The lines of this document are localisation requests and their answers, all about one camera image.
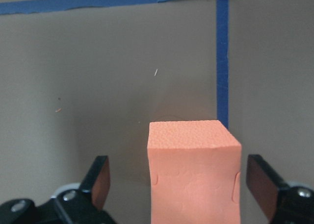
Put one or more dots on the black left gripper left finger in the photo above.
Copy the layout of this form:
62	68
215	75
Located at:
71	204

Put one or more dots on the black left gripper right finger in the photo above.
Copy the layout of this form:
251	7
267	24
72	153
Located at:
281	202

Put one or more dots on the orange foam block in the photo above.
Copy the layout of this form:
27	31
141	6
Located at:
195	173

